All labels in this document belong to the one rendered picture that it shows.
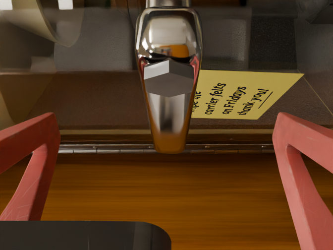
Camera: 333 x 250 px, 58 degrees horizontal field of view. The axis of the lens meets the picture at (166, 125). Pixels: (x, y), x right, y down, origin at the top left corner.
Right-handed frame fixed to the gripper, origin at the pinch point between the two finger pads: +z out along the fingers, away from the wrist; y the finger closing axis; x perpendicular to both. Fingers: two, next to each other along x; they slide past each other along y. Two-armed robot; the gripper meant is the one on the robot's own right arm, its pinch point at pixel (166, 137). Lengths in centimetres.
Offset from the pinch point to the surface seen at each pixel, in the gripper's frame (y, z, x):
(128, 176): 4.8, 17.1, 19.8
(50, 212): 13.0, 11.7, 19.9
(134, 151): 3.6, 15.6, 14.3
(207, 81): -2.5, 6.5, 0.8
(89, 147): 8.4, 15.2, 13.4
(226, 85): -3.7, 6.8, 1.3
